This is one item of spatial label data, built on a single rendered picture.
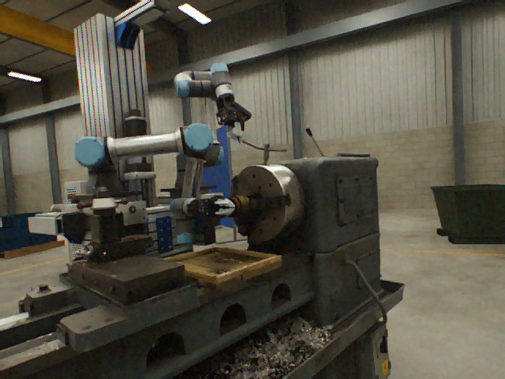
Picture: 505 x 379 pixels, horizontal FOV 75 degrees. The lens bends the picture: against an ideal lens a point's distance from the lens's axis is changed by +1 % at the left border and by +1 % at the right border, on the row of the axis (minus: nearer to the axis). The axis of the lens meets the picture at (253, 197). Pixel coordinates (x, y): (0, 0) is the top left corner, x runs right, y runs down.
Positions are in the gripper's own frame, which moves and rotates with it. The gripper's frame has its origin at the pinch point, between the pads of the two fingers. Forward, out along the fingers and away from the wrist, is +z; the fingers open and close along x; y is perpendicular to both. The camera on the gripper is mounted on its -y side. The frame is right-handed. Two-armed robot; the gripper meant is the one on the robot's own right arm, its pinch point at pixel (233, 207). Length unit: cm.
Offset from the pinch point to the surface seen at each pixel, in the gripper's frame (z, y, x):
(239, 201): -0.3, -3.3, 1.7
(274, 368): 21, 6, -49
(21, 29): -1074, -170, 497
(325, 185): 17.7, -33.8, 5.4
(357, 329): 26, -38, -53
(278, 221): 7.8, -15.1, -7.0
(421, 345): 13, -148, -109
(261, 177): 0.7, -15.1, 10.3
